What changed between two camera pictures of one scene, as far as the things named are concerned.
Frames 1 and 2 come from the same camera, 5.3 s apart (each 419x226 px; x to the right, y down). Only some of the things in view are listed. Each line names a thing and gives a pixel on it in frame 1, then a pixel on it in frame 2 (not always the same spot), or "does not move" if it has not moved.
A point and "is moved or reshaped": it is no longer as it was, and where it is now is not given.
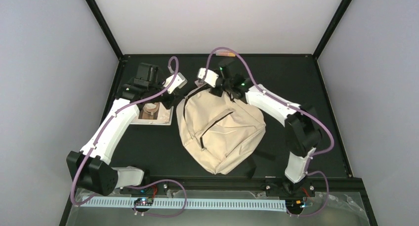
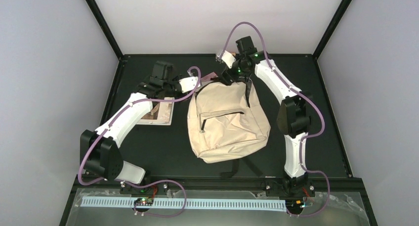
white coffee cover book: [154, 113] does not move
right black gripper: [218, 93] -> [225, 72]
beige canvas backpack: [223, 133] is moved or reshaped
